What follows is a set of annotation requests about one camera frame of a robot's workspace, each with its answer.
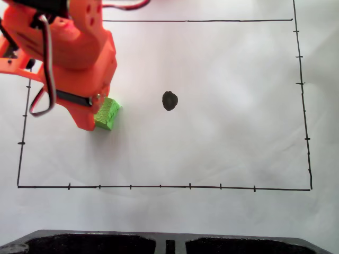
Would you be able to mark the black dot mark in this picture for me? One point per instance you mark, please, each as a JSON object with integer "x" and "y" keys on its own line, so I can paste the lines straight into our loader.
{"x": 169, "y": 100}

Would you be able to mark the green textured foam block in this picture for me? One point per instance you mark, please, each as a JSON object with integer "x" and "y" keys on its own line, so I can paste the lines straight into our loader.
{"x": 107, "y": 116}

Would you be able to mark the white paper sheet drawn rectangle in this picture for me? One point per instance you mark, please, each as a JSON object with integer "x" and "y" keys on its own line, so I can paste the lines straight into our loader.
{"x": 212, "y": 148}

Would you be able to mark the orange camera mount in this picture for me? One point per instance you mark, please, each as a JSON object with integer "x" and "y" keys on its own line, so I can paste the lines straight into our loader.
{"x": 18, "y": 45}

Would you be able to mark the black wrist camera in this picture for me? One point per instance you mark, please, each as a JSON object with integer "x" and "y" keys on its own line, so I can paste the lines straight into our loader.
{"x": 39, "y": 4}

